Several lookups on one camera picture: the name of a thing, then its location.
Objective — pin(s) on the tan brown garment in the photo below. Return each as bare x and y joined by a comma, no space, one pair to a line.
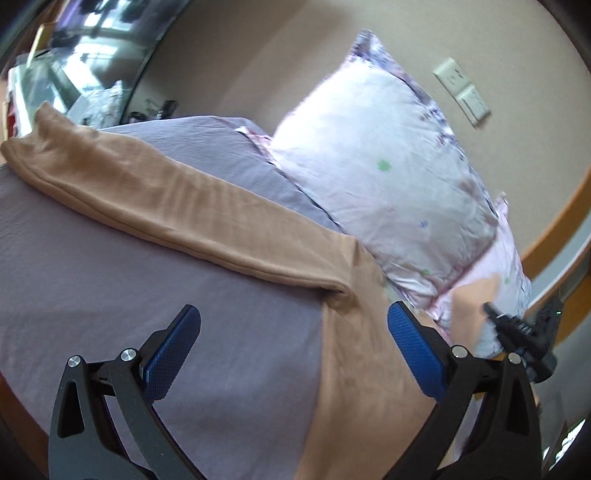
184,185

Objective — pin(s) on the purple bed sheet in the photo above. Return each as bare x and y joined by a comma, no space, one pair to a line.
240,406

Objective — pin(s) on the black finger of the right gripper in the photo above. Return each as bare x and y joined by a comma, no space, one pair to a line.
507,327

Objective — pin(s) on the wooden bed headboard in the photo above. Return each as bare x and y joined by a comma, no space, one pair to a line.
558,263

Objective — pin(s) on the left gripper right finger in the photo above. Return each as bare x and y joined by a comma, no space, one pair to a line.
505,442

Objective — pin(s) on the dark framed window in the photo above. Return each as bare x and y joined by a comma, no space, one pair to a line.
84,58

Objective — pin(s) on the white wall switch plate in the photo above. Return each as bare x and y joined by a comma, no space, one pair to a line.
458,84

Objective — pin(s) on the white floral pillow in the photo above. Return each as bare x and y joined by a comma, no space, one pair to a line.
369,91

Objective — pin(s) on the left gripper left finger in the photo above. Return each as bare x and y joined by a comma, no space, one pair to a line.
83,440

